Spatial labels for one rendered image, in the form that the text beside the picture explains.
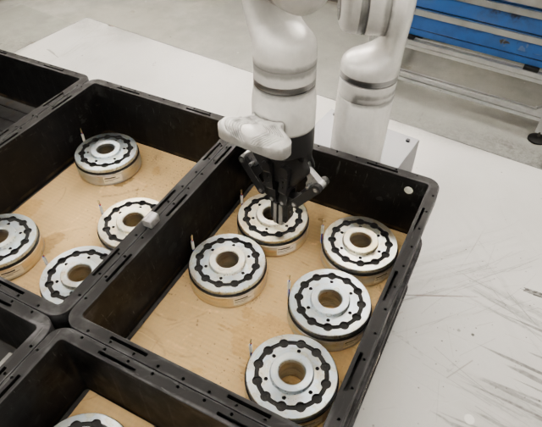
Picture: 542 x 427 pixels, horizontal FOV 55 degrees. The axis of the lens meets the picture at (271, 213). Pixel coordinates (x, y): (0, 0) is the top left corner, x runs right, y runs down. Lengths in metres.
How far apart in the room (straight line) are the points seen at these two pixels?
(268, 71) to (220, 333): 0.32
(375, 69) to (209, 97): 0.59
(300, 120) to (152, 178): 0.36
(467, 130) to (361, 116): 1.73
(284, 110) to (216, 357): 0.30
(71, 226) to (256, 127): 0.37
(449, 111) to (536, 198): 1.57
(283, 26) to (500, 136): 2.07
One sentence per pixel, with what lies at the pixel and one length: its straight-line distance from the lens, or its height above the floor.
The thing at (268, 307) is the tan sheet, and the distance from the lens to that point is 0.68.
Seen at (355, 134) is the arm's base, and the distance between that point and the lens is 0.86.
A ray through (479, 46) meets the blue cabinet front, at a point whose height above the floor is 0.35.
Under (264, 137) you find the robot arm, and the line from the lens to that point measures 0.55.
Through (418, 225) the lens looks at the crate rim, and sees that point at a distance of 0.66.
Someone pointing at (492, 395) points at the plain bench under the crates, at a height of 0.70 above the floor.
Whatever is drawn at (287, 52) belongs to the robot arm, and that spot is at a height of 1.14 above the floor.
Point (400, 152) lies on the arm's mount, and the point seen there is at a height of 0.79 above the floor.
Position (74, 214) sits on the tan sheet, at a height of 0.83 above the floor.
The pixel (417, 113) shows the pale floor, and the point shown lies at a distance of 2.59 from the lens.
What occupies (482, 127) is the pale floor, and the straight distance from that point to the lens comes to 2.59.
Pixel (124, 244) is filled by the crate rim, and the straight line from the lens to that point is 0.63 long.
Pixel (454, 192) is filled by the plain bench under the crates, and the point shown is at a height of 0.70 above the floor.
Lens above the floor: 1.38
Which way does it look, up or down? 45 degrees down
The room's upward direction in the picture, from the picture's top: straight up
